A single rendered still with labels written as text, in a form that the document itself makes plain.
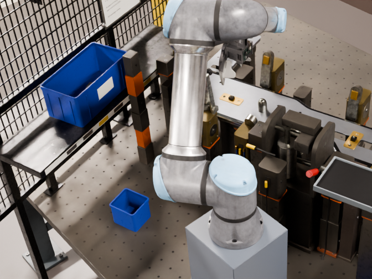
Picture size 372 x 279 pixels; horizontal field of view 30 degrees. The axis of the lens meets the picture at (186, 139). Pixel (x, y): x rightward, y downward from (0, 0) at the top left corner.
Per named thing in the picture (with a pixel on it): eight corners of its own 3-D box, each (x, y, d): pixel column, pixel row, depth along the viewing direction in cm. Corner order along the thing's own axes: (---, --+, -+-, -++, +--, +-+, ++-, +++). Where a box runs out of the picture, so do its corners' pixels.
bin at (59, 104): (133, 81, 257) (128, 51, 249) (82, 128, 239) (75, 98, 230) (98, 70, 265) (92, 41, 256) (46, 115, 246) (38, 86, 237)
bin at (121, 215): (153, 215, 250) (149, 197, 244) (136, 233, 244) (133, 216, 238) (128, 204, 255) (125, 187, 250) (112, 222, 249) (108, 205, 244)
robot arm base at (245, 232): (233, 258, 182) (232, 233, 175) (197, 227, 191) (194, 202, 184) (275, 228, 188) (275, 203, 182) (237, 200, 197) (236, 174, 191)
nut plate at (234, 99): (244, 99, 248) (244, 97, 247) (238, 106, 246) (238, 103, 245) (224, 93, 252) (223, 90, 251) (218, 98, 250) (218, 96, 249)
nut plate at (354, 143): (353, 131, 231) (353, 128, 230) (363, 134, 229) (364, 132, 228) (342, 146, 225) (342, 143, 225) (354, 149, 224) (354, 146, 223)
